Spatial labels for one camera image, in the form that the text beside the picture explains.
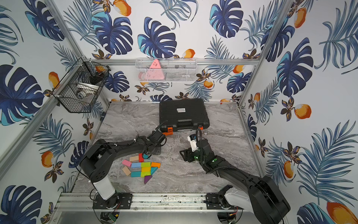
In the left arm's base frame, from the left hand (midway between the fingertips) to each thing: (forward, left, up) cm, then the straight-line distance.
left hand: (156, 148), depth 93 cm
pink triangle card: (+37, +4, +33) cm, 50 cm away
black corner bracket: (+26, +48, -2) cm, 55 cm away
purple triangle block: (-19, +2, -1) cm, 19 cm away
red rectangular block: (-8, +8, -1) cm, 11 cm away
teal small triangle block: (-14, -1, 0) cm, 14 cm away
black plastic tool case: (+28, -17, +4) cm, 33 cm away
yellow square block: (-13, +4, -2) cm, 14 cm away
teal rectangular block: (-17, +10, -2) cm, 20 cm away
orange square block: (-10, -1, -2) cm, 10 cm away
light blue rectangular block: (-11, +11, -1) cm, 16 cm away
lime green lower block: (-17, +5, -1) cm, 17 cm away
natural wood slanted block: (-15, +16, -2) cm, 22 cm away
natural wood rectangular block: (-8, +13, 0) cm, 15 cm away
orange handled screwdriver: (+13, -7, 0) cm, 15 cm away
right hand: (-3, -19, +7) cm, 20 cm away
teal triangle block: (-11, +3, +12) cm, 17 cm away
